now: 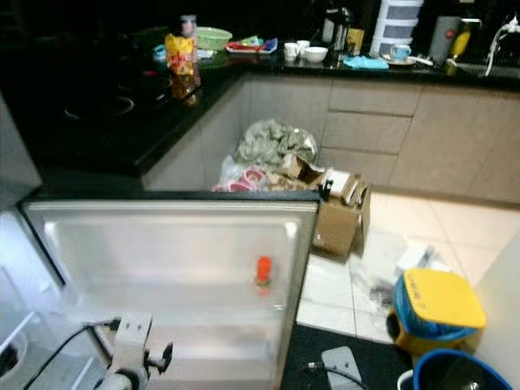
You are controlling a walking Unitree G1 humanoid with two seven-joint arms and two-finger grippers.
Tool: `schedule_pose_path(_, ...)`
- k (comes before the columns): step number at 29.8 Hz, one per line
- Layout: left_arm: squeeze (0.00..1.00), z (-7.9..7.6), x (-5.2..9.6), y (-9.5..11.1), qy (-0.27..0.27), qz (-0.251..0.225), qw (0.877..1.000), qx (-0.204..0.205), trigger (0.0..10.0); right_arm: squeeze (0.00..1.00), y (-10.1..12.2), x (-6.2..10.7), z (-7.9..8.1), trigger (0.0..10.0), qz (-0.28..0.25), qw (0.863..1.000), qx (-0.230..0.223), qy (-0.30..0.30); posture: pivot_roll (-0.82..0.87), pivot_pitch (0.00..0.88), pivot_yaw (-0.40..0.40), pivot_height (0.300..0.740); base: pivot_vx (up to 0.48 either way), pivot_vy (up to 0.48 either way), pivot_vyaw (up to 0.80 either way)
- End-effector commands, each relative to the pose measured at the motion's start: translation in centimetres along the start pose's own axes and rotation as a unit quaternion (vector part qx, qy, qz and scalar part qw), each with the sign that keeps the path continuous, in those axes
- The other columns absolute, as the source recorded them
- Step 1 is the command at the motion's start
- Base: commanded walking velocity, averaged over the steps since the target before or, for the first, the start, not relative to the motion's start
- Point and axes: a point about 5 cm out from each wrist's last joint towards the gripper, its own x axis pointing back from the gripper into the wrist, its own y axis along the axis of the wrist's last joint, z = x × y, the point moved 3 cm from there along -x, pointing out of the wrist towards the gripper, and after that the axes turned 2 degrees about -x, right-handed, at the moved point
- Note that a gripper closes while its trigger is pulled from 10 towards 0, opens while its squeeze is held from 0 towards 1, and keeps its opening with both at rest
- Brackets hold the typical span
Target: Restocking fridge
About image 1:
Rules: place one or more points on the small teal object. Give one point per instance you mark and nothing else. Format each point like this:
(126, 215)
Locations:
(158, 53)

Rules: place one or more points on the black kitchen countertop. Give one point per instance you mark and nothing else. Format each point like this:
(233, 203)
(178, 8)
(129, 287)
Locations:
(114, 154)

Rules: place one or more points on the red blue tray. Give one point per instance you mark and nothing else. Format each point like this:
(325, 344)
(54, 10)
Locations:
(252, 45)

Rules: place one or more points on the teal mug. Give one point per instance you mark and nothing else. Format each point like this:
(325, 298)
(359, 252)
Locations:
(400, 51)

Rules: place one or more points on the dark thermos jug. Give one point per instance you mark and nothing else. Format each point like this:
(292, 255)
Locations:
(337, 28)

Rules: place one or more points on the dark-lidded jar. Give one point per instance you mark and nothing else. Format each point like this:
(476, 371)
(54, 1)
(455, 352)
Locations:
(188, 24)

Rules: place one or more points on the small black tool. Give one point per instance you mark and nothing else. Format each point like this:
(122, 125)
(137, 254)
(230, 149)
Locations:
(329, 188)

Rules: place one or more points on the white cup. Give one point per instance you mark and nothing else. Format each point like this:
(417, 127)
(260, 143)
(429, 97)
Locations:
(303, 46)
(290, 50)

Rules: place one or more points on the small yellow box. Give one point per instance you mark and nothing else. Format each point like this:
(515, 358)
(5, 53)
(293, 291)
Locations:
(356, 41)

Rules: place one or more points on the grey kitchen cabinets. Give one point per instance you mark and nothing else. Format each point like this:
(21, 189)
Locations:
(414, 138)

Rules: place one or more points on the blue plastic bucket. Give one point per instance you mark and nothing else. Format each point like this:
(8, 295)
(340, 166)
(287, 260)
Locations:
(426, 375)

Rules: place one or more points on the grey electric kettle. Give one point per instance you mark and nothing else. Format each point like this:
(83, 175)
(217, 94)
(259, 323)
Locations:
(445, 39)

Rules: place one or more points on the dark grey floor rug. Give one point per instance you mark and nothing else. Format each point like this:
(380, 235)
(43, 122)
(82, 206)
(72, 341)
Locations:
(301, 361)

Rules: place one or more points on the white drawer tower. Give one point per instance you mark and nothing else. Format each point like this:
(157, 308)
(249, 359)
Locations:
(398, 20)

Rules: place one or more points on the yellow-lidded bin with blue bag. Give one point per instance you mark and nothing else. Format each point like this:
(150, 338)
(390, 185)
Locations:
(439, 305)

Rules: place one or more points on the pink slippers pair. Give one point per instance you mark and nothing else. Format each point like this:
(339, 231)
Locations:
(244, 180)

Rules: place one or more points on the small brown cardboard box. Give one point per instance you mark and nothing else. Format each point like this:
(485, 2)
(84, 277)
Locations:
(348, 219)

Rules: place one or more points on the clear plastic sheet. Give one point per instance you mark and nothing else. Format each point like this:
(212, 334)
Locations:
(414, 260)

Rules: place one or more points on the shallow cardboard tray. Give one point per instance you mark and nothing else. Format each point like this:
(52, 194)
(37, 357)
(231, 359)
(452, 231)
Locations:
(296, 172)

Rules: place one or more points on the silver freezer door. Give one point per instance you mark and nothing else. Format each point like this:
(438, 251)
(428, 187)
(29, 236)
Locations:
(8, 154)

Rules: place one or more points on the white faucet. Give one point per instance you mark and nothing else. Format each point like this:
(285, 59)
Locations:
(500, 36)

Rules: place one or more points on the yellow snack bag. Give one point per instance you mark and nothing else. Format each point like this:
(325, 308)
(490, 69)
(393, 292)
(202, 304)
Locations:
(180, 55)

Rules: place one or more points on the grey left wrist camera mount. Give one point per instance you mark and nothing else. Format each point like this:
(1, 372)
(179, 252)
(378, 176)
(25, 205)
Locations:
(134, 341)

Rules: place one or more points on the white saucer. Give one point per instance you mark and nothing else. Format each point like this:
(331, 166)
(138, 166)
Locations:
(402, 62)

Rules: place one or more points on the black cooktop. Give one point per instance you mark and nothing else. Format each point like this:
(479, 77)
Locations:
(106, 106)

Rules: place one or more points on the silver fridge compartment door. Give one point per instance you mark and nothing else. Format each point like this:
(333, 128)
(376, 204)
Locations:
(179, 252)

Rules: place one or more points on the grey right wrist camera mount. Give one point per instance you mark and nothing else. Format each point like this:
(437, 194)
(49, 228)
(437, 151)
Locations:
(340, 370)

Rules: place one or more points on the light green plastic bowl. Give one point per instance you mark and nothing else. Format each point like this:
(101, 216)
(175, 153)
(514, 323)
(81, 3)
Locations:
(214, 38)

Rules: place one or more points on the orange-capped hot sauce bottle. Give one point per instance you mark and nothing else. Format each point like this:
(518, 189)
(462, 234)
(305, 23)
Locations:
(263, 272)

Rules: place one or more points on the teal cloth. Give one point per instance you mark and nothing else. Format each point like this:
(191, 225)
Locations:
(366, 62)

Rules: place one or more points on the grey-green crumpled bag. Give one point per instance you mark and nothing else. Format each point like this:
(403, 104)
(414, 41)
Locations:
(276, 145)

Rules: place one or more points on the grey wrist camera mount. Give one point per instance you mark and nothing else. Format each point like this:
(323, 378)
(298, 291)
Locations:
(134, 341)
(340, 370)

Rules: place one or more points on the yellow bottle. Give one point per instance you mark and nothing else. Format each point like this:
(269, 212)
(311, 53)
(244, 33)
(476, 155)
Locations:
(465, 41)

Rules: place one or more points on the small white ceramic bowl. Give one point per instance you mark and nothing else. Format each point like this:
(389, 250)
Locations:
(315, 54)

